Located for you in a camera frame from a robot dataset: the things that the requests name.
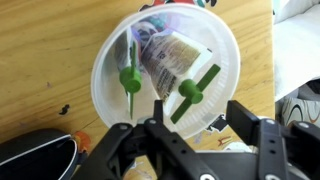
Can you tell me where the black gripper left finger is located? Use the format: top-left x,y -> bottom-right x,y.
153,100 -> 163,122

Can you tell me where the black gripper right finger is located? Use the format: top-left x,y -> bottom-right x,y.
226,100 -> 260,146

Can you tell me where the green-capped food pouch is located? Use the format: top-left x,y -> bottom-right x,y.
141,30 -> 221,124
114,29 -> 142,118

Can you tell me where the clear plastic bucket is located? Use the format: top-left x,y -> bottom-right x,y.
91,3 -> 240,138

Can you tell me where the patterned cushion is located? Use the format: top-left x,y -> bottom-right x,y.
281,80 -> 320,126

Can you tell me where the white sofa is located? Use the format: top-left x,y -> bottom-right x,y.
272,0 -> 320,101

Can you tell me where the santa sticker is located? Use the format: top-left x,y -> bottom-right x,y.
139,0 -> 218,11

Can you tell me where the wooden side table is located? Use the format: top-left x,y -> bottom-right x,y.
0,0 -> 276,180

